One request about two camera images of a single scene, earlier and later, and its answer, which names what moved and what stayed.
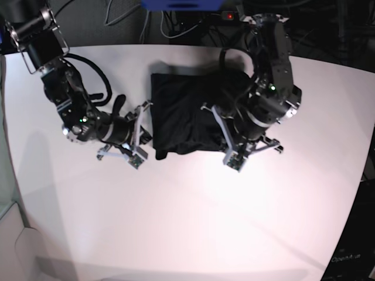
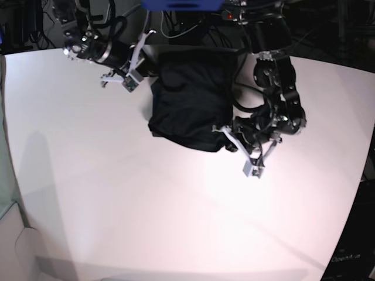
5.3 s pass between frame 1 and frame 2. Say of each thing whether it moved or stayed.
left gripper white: moved
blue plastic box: stayed
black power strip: stayed
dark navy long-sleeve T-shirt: moved
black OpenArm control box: stayed
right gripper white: moved
